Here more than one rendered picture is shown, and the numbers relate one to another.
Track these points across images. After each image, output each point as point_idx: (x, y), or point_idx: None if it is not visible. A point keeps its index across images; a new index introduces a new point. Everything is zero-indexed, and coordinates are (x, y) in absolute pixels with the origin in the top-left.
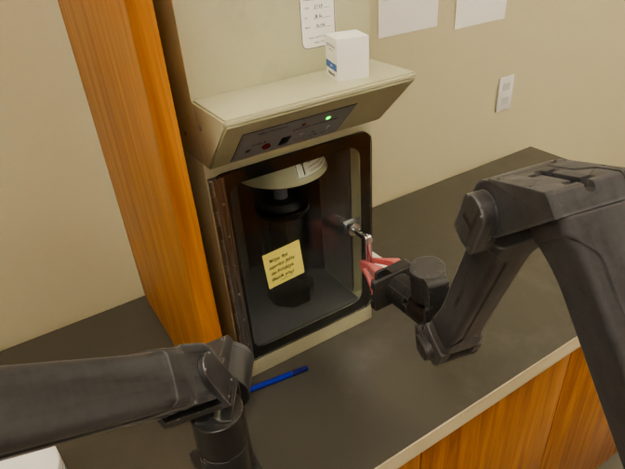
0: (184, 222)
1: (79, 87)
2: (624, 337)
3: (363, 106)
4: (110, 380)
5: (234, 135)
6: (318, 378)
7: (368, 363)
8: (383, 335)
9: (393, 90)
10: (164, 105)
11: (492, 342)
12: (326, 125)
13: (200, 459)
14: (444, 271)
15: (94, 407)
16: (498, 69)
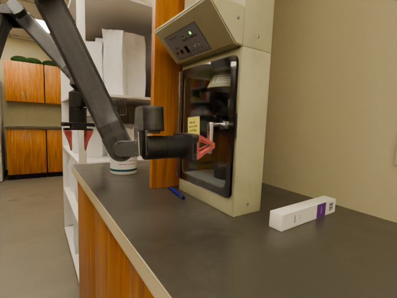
0: (152, 74)
1: None
2: None
3: (202, 25)
4: (57, 51)
5: (161, 38)
6: (176, 201)
7: (185, 213)
8: (213, 219)
9: (206, 9)
10: (153, 28)
11: (202, 266)
12: (197, 40)
13: (87, 122)
14: (143, 106)
15: (49, 50)
16: None
